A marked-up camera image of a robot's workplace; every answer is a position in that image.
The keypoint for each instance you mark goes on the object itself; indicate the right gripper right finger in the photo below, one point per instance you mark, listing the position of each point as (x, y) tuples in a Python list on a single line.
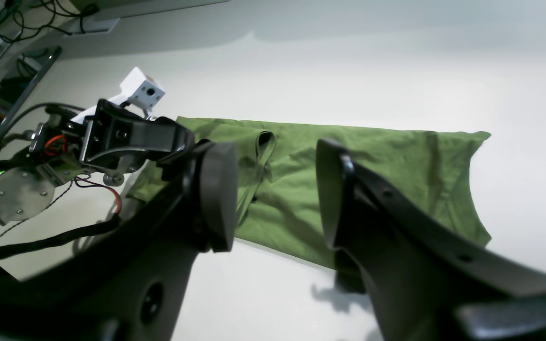
[(426, 283)]

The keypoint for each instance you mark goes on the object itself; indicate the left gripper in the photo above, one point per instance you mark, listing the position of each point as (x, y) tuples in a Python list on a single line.
[(112, 141)]

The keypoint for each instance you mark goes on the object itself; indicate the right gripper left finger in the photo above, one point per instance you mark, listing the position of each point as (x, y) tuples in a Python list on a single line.
[(129, 286)]

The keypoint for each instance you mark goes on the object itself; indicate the green T-shirt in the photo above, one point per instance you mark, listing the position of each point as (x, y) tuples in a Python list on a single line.
[(281, 184)]

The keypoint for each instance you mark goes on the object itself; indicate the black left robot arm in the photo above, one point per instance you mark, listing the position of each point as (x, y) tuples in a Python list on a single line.
[(24, 194)]

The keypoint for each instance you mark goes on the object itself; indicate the black shelf with clutter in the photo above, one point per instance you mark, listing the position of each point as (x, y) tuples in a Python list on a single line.
[(22, 77)]

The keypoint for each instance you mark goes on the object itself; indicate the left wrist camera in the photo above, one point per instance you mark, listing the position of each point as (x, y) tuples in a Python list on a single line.
[(139, 95)]

